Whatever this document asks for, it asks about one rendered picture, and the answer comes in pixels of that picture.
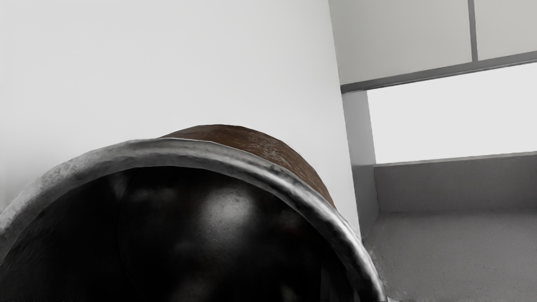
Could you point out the brown mug with grey rim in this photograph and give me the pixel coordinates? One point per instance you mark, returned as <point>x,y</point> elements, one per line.
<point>218,235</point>

